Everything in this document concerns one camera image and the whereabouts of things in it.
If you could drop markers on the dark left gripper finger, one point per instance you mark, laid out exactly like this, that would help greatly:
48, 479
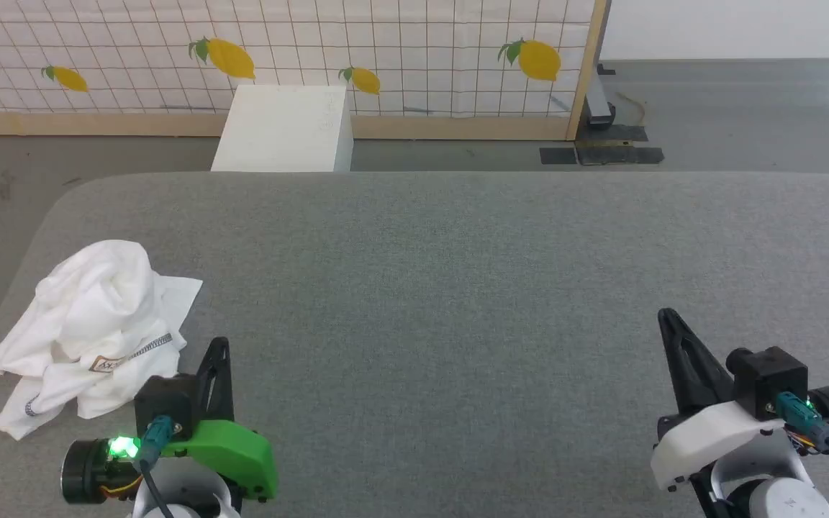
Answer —
214, 388

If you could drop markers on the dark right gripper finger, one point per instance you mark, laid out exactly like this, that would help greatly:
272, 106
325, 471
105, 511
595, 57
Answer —
699, 381

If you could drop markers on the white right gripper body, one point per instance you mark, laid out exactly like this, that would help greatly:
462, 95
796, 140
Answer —
709, 439

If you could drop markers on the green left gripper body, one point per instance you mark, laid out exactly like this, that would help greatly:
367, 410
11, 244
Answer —
234, 453

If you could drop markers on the white zip garment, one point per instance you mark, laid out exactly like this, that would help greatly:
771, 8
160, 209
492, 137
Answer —
98, 302

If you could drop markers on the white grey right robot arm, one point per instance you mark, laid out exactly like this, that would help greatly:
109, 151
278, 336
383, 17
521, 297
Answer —
781, 500

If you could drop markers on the black floor tape strip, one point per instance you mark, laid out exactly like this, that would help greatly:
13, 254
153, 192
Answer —
619, 155
627, 133

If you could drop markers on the small black floor tape patch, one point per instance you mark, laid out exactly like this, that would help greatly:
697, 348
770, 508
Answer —
558, 155

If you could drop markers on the white rectangular block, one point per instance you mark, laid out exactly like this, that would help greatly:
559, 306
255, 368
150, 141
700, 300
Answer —
278, 129

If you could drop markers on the grey metal partition foot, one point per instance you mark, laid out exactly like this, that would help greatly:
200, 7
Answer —
598, 108

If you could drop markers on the white partition board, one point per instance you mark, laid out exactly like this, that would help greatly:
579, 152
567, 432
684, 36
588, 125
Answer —
745, 29

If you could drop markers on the lemon print partition screen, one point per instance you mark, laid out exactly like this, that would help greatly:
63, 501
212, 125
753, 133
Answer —
422, 43

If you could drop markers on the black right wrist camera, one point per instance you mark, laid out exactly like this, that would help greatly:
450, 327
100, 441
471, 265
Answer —
774, 374

